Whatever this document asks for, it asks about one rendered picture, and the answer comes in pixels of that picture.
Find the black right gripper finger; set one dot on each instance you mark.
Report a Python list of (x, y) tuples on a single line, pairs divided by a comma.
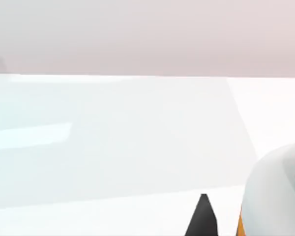
[(204, 221)]

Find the white bottle with green cap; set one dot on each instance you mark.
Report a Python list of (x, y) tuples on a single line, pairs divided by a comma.
[(270, 194)]

